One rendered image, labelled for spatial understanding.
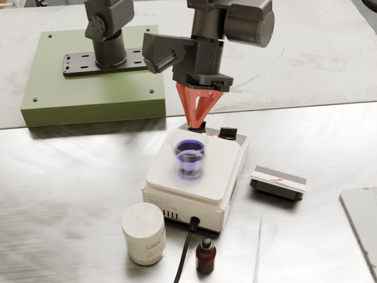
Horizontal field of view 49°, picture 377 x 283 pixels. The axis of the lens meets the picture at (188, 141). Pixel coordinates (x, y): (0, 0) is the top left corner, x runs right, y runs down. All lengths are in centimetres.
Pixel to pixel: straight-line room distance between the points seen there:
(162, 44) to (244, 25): 13
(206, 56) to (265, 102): 25
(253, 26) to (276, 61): 36
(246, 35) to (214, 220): 28
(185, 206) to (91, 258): 16
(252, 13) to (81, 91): 38
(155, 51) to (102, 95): 22
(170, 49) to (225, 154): 18
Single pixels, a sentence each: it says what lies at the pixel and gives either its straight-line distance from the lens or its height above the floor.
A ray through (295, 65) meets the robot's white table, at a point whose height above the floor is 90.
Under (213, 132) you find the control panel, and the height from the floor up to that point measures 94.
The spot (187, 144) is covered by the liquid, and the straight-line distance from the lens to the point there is 60.
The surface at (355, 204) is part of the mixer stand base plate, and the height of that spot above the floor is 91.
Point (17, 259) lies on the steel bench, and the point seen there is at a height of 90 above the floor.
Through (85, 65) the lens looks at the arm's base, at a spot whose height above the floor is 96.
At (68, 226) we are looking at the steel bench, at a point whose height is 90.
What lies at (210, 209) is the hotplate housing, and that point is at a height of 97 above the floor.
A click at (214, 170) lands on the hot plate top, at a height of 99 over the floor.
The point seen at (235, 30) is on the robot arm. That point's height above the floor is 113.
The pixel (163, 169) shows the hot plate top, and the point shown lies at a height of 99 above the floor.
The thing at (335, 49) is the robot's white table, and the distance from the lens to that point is 107.
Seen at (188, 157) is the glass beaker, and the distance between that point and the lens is 56.
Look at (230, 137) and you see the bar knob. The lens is 71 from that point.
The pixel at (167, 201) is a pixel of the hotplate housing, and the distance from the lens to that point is 62.
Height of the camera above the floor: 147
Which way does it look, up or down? 46 degrees down
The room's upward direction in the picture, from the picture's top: 1 degrees counter-clockwise
